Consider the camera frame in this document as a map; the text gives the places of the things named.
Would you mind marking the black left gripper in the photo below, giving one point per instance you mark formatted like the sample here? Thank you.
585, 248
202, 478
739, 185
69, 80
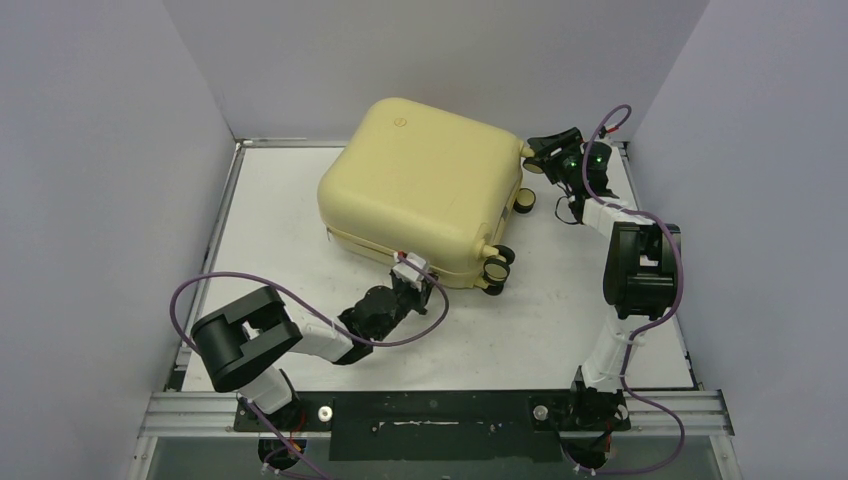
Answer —
422, 295

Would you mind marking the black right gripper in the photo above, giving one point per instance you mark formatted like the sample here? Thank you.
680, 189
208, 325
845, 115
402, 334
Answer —
548, 150

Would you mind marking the yellow suitcase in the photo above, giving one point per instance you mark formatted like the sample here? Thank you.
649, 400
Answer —
420, 180

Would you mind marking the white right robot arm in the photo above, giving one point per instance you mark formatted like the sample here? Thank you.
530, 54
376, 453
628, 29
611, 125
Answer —
640, 279

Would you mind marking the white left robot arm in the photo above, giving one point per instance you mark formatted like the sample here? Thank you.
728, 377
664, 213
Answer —
240, 342

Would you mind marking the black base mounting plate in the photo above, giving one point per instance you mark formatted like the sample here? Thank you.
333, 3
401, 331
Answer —
454, 425

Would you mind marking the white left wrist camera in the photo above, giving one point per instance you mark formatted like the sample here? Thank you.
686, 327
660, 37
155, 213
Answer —
410, 268

